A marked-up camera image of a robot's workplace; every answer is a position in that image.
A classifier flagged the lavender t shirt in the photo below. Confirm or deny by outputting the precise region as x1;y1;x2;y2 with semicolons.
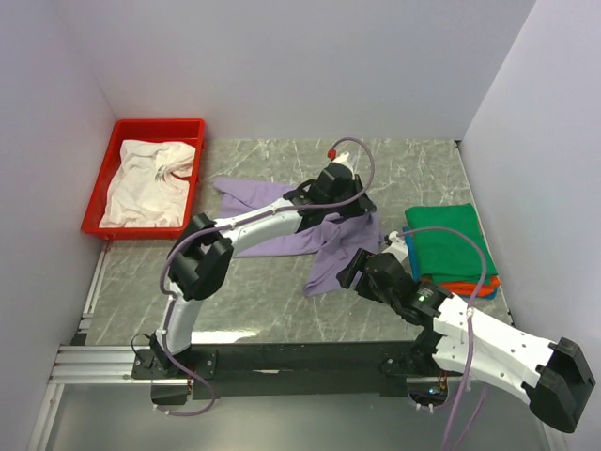
213;177;384;298

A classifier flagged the green t shirt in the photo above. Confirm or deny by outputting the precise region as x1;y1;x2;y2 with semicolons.
405;203;498;285

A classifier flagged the orange t shirt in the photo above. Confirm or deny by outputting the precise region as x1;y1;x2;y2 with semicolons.
441;276;501;297

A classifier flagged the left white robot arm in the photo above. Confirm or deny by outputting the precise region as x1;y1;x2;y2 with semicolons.
149;163;377;378

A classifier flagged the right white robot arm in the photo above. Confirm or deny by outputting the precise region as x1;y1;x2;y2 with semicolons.
336;249;595;433

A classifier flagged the black base beam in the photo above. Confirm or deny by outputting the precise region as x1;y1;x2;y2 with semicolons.
131;341;444;405

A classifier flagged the red plastic bin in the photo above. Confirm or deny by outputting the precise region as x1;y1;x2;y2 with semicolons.
81;118;205;241

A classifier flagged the white crumpled t shirt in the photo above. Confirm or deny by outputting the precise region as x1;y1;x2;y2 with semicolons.
100;139;195;228

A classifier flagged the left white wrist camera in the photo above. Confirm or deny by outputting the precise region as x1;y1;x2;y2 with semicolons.
327;148;356;174

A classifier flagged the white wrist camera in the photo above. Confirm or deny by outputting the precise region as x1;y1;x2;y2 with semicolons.
327;148;356;174
383;231;408;263

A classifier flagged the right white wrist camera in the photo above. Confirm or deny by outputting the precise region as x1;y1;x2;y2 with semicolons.
383;231;408;263

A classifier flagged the aluminium frame rail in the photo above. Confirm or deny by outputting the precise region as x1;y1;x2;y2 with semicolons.
27;241;166;450

